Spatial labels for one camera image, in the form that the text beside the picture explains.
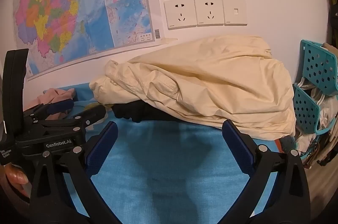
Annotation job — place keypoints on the teal plastic basket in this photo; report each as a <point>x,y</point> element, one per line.
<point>306,110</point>
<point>319,68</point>

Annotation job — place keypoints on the pile of pale clothes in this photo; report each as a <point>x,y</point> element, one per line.
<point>327,139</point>

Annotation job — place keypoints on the black garment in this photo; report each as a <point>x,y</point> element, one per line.
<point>132,110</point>

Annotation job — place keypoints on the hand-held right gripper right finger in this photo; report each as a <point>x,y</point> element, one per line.
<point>237,146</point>

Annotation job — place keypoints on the colourful wall map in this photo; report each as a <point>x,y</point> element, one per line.
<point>66,2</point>

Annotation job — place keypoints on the person's left hand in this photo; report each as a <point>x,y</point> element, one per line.
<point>15,176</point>

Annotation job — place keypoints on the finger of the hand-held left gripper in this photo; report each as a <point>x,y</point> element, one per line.
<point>60,106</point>
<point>91,112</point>

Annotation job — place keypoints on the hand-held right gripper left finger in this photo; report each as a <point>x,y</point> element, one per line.
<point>101,146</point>

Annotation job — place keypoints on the cream jacket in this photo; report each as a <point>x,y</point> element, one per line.
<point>198,81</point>

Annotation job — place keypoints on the blue printed bedsheet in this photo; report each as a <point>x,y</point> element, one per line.
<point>163,160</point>

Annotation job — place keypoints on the white wall socket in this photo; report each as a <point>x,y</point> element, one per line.
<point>180,14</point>
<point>209,12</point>

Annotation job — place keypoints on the white network wall plate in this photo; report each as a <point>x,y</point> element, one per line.
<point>235,12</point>

